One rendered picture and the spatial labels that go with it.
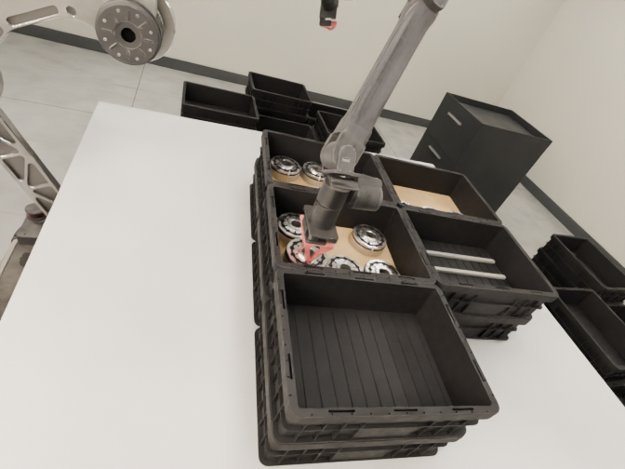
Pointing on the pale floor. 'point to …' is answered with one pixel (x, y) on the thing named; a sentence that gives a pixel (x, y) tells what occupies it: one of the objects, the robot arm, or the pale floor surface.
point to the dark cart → (482, 145)
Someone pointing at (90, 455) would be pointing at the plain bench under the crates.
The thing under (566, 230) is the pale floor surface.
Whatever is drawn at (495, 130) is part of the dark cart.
